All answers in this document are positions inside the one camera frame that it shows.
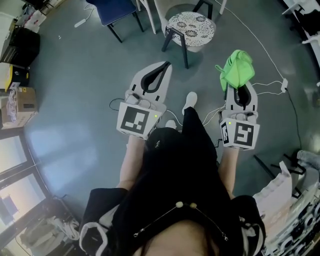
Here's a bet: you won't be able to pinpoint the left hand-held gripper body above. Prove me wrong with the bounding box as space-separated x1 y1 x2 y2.
115 61 173 141

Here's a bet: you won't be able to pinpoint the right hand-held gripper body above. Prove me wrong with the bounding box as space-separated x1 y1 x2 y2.
218 82 261 151

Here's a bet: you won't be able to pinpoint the green cloth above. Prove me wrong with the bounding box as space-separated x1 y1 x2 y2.
215 49 256 92

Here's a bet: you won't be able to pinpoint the floral cushion chair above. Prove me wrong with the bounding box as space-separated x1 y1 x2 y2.
161 0 217 70

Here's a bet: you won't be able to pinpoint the person's right forearm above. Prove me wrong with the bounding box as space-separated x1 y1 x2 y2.
217 146 237 201

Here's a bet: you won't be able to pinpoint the person's left forearm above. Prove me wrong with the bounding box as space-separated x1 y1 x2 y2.
116 136 146 191

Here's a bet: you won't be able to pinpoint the white chair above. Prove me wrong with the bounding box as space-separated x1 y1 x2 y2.
136 0 162 35

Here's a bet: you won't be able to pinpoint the black chair base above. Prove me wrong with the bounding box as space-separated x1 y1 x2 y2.
253 152 308 200

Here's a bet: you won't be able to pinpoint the blue padded chair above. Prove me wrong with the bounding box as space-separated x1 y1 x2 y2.
86 0 145 44

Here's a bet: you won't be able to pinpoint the black office chair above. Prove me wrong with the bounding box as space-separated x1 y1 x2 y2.
289 6 320 44

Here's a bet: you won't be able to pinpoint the white crumpled sheet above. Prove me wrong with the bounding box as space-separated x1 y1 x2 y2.
251 161 294 218

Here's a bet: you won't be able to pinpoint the person's black clothing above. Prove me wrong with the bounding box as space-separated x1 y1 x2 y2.
79 106 267 256

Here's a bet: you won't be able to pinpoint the open cardboard box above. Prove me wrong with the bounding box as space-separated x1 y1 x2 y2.
0 86 40 130

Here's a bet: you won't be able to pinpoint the yellow and black box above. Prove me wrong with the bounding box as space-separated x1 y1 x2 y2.
0 62 31 91

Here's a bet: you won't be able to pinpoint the white plastic bags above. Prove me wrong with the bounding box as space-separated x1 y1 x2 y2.
15 4 44 34

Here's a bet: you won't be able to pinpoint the black storage crate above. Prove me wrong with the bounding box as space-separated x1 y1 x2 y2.
0 26 41 68

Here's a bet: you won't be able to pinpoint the glass window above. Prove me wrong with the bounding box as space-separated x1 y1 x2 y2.
0 129 54 235

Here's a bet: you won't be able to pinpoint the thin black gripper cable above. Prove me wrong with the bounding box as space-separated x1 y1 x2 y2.
108 97 126 112

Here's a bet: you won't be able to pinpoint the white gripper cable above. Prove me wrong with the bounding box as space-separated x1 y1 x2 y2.
201 104 226 126

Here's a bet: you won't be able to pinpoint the black power cable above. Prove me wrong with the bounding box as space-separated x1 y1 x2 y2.
284 86 304 152

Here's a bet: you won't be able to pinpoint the long white cable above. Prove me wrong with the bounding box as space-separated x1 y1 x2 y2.
214 0 285 82

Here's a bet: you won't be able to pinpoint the beaded glasses chain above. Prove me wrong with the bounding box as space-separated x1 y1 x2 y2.
133 201 230 242

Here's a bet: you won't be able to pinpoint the bundle of white cables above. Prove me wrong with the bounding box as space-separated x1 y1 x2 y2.
47 214 81 241

